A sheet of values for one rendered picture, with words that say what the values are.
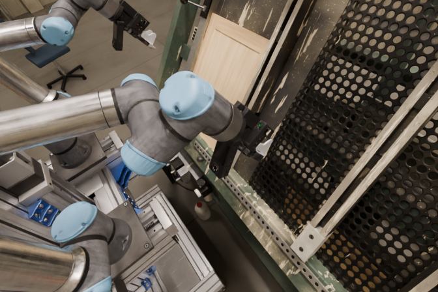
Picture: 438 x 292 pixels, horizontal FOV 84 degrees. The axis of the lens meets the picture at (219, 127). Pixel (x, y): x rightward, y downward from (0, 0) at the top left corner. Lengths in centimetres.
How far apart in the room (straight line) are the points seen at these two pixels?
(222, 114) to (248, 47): 71
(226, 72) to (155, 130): 79
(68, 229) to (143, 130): 45
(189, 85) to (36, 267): 48
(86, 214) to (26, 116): 36
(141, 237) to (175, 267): 84
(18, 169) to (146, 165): 58
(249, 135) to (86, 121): 32
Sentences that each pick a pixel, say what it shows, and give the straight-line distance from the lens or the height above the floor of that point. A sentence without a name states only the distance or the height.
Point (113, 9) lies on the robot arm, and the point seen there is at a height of 156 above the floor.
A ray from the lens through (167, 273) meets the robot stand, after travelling 178.
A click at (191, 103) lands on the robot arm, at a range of 34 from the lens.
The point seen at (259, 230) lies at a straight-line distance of 105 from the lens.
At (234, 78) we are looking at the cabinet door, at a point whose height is 118.
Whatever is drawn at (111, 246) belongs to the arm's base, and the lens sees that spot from 91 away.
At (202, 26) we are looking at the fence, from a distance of 130.
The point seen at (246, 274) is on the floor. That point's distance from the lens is 189.
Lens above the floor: 186
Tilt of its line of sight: 49 degrees down
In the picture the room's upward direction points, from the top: 14 degrees counter-clockwise
